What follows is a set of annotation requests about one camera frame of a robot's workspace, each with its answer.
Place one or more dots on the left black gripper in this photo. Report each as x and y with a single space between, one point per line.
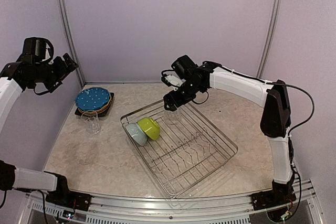
63 71

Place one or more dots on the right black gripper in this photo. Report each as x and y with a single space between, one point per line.
174 101

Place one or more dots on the clear glass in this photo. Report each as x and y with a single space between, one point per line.
172 117
91 122

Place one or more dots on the green bowl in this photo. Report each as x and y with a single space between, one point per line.
150 127

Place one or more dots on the blue polka dot plate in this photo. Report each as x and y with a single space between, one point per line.
92 98

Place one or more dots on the black floral square plate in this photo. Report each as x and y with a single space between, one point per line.
102 113

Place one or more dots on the grey striped bowl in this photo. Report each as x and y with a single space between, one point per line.
136 133

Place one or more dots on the yellow polka dot plate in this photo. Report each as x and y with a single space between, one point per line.
99 111

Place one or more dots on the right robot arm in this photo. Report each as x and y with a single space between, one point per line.
272 97

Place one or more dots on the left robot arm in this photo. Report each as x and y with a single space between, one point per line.
16 77

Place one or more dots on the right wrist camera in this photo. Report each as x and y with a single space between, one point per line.
181 69

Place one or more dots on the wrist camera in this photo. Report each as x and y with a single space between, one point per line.
37 50
181 69

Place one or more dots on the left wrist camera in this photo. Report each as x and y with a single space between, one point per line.
37 50

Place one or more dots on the metal wire dish rack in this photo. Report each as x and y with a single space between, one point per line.
184 154

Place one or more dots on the left frame post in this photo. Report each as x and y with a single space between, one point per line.
69 39

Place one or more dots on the frame post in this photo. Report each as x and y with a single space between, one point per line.
269 37
69 39

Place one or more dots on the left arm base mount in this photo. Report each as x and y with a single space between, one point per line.
65 197

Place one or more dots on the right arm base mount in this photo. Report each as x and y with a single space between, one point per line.
279 194

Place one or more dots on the right frame post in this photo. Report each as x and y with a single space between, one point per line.
269 37

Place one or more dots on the aluminium front rail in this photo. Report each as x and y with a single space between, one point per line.
117 209

